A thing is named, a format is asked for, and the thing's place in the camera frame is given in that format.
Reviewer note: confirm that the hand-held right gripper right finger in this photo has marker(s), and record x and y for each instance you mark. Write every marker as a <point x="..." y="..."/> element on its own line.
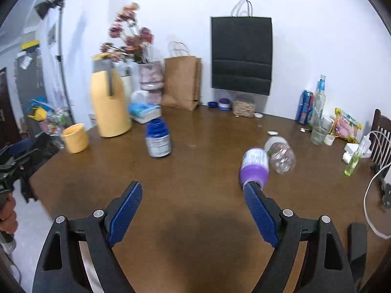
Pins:
<point x="261" y="216"/>

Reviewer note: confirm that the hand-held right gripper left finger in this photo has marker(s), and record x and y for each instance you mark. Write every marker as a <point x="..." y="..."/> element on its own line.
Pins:
<point x="128" y="210"/>

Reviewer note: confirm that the purple plastic bottle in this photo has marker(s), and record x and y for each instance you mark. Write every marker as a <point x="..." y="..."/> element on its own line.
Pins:
<point x="255" y="168"/>

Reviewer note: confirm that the yellow plastic cup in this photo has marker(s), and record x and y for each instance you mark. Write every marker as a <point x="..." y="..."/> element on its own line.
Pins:
<point x="74" y="139"/>

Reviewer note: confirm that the small white cup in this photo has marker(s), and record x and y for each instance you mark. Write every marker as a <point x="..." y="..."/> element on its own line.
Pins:
<point x="329" y="140"/>

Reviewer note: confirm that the person's left hand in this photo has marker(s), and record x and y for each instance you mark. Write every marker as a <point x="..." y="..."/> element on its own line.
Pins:
<point x="7" y="216"/>

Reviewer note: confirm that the pile of colourful clutter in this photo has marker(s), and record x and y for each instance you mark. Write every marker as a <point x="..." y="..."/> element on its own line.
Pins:
<point x="45" y="116"/>

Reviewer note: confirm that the clear plastic bottle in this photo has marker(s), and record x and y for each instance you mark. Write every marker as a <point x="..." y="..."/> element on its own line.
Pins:
<point x="281" y="155"/>

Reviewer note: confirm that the blue jar with label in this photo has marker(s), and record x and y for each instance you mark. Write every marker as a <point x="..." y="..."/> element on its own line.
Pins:
<point x="158" y="140"/>

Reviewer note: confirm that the grey refrigerator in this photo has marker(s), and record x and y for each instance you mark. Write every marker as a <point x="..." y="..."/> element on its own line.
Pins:
<point x="29" y="73"/>

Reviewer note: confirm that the yellow thermos jug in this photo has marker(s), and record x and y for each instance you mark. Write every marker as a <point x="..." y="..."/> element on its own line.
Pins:
<point x="110" y="110"/>

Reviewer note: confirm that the blue and white tissue pack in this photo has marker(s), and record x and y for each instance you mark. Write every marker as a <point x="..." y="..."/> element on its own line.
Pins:
<point x="145" y="112"/>

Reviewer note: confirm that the black rectangular object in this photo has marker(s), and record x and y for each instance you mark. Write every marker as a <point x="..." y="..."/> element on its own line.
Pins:
<point x="357" y="247"/>

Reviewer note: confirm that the clear drinking glass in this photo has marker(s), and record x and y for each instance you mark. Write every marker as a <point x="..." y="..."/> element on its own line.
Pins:
<point x="320" y="131"/>

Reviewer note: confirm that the green spray bottle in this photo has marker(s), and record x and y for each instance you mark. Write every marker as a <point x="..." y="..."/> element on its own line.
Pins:
<point x="352" y="161"/>

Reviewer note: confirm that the clear jar of grains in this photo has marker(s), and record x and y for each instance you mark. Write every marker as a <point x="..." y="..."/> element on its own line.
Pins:
<point x="243" y="106"/>

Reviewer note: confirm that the white power strip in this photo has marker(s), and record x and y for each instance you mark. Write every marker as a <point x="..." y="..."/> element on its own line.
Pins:
<point x="351" y="149"/>

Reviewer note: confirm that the white plastic bag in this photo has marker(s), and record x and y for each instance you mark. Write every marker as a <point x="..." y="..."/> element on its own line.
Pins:
<point x="139" y="97"/>

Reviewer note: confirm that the blue soda can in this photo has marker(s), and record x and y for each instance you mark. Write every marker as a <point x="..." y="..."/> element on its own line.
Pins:
<point x="304" y="106"/>

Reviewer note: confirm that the purple and white small container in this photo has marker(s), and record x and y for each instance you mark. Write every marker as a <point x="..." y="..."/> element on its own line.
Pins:
<point x="224" y="104"/>

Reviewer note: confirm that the blue lid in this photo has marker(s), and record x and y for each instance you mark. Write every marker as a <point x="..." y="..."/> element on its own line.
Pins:
<point x="212" y="104"/>

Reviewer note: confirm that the yellow and pink snack packet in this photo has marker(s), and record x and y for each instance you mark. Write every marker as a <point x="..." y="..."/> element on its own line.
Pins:
<point x="346" y="125"/>

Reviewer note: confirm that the glass bottle with blue cap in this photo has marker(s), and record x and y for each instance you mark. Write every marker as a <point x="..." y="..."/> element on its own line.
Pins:
<point x="318" y="100"/>

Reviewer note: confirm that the brown paper bag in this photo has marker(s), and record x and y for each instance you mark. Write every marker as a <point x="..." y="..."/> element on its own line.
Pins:
<point x="181" y="82"/>

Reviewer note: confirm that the dark wooden chair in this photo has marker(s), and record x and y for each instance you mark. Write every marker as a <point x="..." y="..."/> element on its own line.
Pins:
<point x="381" y="128"/>

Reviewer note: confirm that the pink flowers in vase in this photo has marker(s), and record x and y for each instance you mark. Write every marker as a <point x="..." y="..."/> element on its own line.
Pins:
<point x="134" y="42"/>

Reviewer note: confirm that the black paper bag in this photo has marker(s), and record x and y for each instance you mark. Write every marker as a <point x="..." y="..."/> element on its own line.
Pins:
<point x="241" y="55"/>

